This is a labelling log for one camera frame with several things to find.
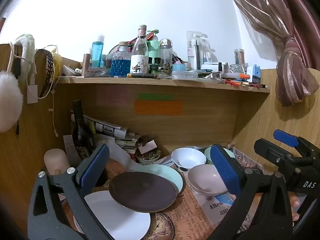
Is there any light green plate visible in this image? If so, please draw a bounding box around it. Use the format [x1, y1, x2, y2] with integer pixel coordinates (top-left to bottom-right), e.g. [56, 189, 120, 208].
[130, 164, 184, 196]

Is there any white charging cable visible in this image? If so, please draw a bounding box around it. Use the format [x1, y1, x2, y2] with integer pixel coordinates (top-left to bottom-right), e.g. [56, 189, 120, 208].
[48, 80, 59, 137]

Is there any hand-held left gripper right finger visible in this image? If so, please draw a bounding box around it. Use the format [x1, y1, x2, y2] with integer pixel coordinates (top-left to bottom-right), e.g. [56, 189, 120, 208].
[207, 144, 293, 240]

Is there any white spotted bowl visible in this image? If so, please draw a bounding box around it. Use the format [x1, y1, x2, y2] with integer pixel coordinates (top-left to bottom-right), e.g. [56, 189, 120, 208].
[171, 147, 207, 172]

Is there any clear bottle with blue liquid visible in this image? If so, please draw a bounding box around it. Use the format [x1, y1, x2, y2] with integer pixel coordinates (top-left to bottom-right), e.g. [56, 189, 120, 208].
[91, 35, 104, 68]

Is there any white fluffy headband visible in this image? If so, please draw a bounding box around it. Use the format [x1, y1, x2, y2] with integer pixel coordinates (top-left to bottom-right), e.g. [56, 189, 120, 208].
[14, 33, 37, 78]

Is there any white plate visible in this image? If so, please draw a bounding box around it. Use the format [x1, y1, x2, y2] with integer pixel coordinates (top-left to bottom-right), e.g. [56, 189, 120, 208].
[84, 191, 152, 240]

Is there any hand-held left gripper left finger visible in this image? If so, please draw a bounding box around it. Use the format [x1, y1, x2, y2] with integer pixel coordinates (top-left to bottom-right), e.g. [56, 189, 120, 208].
[27, 144, 118, 240]

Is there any dark brown plate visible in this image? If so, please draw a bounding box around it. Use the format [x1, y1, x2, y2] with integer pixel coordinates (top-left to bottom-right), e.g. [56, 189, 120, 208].
[109, 171, 178, 213]

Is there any small pink box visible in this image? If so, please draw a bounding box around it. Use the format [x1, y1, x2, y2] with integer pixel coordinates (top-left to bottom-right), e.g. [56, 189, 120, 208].
[137, 140, 157, 155]

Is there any toothbrush package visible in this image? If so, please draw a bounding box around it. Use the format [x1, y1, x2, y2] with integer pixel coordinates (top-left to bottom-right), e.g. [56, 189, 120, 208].
[186, 31, 208, 70]

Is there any green pump bottle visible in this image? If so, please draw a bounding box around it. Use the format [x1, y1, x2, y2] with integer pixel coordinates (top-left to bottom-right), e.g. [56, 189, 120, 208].
[148, 29, 160, 65]

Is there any white fluffy pompom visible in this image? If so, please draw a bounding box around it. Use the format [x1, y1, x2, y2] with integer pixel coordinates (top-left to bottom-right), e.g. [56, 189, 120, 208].
[0, 71, 23, 133]

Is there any clear labelled wine bottle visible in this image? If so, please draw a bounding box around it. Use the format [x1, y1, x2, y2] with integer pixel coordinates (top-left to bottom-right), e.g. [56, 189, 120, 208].
[130, 25, 150, 75]

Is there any pink bowl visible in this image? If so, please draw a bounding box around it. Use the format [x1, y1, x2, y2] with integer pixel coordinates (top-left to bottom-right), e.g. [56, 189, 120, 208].
[187, 164, 234, 197]

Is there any glass decanter with blue liquid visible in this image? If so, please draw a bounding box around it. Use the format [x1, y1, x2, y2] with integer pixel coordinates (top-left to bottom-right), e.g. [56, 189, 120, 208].
[111, 42, 131, 77]

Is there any white charger adapter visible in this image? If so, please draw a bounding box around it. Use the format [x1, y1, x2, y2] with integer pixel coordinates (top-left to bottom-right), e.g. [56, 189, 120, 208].
[27, 84, 38, 104]

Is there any pile of folded papers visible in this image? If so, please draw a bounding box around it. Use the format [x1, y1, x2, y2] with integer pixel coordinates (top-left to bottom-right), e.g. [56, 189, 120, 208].
[82, 115, 140, 153]

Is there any green sticky note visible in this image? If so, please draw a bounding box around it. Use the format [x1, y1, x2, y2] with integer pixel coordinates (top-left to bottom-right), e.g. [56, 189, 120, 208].
[138, 94, 174, 101]

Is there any cream cylinder with wooden handle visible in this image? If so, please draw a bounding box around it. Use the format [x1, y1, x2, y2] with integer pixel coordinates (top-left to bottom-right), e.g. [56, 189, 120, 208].
[44, 148, 71, 176]

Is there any pink striped curtain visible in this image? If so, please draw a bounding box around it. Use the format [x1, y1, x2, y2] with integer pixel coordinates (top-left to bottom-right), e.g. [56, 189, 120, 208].
[222, 0, 320, 107]

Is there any pink sticky note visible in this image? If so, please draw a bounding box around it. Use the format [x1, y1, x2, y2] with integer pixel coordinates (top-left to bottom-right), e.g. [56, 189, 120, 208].
[96, 89, 128, 106]

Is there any white flat container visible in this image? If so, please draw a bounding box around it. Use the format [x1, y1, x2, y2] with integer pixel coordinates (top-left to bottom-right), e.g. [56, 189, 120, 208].
[201, 62, 230, 73]

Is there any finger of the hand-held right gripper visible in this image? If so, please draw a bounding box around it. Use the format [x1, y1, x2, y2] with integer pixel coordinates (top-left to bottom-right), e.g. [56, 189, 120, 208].
[254, 138, 303, 174]
[273, 129, 320, 160]

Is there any clear jar of sticks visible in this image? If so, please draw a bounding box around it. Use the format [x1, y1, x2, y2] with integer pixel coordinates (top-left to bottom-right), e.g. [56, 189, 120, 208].
[234, 48, 245, 67]

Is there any person's right hand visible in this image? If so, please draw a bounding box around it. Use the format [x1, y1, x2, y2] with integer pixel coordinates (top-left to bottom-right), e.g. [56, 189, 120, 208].
[289, 192, 302, 222]

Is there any clear plastic box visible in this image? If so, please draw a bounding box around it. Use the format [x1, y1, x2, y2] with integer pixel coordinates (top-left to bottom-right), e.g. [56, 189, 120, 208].
[171, 70, 198, 81]

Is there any orange sticky note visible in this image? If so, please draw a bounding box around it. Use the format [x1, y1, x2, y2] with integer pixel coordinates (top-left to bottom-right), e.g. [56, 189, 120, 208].
[134, 100, 184, 116]

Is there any dark wine bottle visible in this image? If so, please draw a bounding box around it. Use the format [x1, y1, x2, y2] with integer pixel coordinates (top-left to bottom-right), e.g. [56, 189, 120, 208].
[71, 99, 97, 161]

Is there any brown cardboard tube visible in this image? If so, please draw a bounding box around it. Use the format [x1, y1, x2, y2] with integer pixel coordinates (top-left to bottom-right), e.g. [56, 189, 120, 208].
[83, 53, 91, 77]

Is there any yellow headband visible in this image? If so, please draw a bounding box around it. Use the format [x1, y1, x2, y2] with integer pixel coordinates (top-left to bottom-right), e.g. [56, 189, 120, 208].
[47, 45, 62, 77]

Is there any black braided headband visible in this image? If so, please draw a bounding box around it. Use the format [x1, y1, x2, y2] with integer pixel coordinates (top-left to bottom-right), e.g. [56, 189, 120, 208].
[37, 49, 55, 98]

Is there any blue and white box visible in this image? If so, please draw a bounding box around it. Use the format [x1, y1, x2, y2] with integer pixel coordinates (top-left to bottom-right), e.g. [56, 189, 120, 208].
[246, 64, 262, 84]

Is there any light green bowl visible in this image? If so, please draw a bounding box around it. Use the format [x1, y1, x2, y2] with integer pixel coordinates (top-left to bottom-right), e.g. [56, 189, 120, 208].
[204, 146, 236, 165]

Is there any clear bottle with silver cap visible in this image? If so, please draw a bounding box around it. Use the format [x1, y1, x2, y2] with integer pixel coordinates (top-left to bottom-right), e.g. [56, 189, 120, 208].
[159, 39, 173, 67]

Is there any short glass jar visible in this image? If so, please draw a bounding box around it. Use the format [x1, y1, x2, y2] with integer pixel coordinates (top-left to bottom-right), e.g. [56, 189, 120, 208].
[229, 64, 247, 75]

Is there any wooden shelf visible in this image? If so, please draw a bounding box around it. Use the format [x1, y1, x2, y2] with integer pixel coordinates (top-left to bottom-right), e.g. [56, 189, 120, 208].
[54, 76, 271, 95]

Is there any small bowl of trinkets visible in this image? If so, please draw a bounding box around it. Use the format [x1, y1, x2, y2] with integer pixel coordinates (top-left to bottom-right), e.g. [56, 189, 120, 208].
[136, 150, 162, 165]

